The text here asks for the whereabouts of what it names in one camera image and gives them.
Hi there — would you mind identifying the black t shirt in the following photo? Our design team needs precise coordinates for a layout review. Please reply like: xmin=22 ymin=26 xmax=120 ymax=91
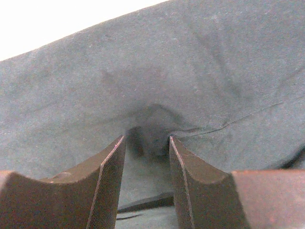
xmin=0 ymin=0 xmax=305 ymax=229

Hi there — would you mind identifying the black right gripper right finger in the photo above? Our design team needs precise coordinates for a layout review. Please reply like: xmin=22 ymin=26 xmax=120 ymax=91
xmin=170 ymin=136 xmax=305 ymax=229

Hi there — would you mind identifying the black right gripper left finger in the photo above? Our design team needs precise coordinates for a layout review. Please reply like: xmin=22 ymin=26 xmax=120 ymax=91
xmin=0 ymin=136 xmax=125 ymax=229

